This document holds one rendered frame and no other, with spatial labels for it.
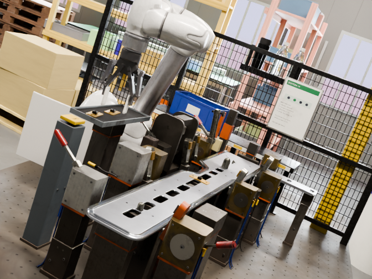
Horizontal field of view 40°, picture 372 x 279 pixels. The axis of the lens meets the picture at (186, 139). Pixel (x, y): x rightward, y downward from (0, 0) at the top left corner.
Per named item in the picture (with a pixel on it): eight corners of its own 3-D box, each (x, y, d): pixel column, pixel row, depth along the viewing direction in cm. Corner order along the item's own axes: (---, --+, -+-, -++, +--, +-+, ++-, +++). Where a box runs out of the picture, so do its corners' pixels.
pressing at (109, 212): (145, 248, 134) (147, 243, 134) (77, 211, 141) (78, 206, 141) (263, 169, 262) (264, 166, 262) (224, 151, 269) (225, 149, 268)
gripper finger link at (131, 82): (129, 66, 187) (133, 66, 187) (133, 96, 189) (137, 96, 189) (126, 66, 184) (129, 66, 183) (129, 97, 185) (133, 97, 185)
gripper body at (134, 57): (146, 53, 187) (138, 77, 189) (125, 46, 188) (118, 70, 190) (140, 53, 180) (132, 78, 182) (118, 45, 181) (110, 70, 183)
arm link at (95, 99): (69, 123, 261) (91, 93, 272) (99, 143, 262) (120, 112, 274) (74, 109, 247) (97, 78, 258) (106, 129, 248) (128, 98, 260)
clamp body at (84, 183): (61, 287, 156) (96, 180, 148) (31, 269, 160) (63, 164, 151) (75, 278, 163) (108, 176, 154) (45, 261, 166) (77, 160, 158)
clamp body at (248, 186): (230, 272, 205) (262, 195, 197) (204, 258, 209) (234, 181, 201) (234, 266, 211) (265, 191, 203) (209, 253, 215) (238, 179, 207)
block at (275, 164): (253, 221, 270) (279, 159, 262) (239, 215, 272) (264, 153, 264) (257, 217, 277) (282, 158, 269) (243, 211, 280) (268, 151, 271)
